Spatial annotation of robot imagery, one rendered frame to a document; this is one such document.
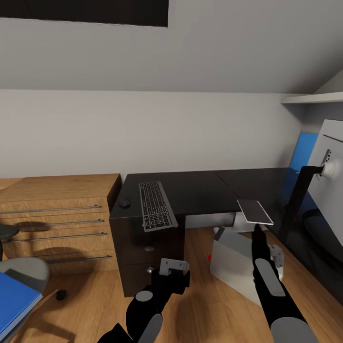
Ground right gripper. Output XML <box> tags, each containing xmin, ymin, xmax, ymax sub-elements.
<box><xmin>251</xmin><ymin>224</ymin><xmax>270</xmax><ymax>255</ymax></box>

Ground keyboard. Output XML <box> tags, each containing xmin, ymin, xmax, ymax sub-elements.
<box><xmin>139</xmin><ymin>182</ymin><xmax>178</xmax><ymax>232</ymax></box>

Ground monitor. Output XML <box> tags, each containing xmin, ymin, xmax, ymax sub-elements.
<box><xmin>282</xmin><ymin>119</ymin><xmax>343</xmax><ymax>269</ymax></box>

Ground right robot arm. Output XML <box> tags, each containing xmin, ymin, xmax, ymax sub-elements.
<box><xmin>251</xmin><ymin>224</ymin><xmax>320</xmax><ymax>343</ymax></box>

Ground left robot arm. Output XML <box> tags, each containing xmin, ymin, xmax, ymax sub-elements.
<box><xmin>97</xmin><ymin>258</ymin><xmax>190</xmax><ymax>343</ymax></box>

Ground folder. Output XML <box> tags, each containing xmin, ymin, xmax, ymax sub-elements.
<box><xmin>0</xmin><ymin>272</ymin><xmax>43</xmax><ymax>342</ymax></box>

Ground mouse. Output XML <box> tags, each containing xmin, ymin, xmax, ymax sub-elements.
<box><xmin>118</xmin><ymin>198</ymin><xmax>130</xmax><ymax>207</ymax></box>

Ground notebook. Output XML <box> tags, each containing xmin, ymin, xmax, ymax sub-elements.
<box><xmin>237</xmin><ymin>199</ymin><xmax>273</xmax><ymax>225</ymax></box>

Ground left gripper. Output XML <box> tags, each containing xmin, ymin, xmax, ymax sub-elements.
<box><xmin>151</xmin><ymin>269</ymin><xmax>190</xmax><ymax>299</ymax></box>

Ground swivel chair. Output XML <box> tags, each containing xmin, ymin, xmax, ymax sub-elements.
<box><xmin>0</xmin><ymin>224</ymin><xmax>67</xmax><ymax>343</ymax></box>

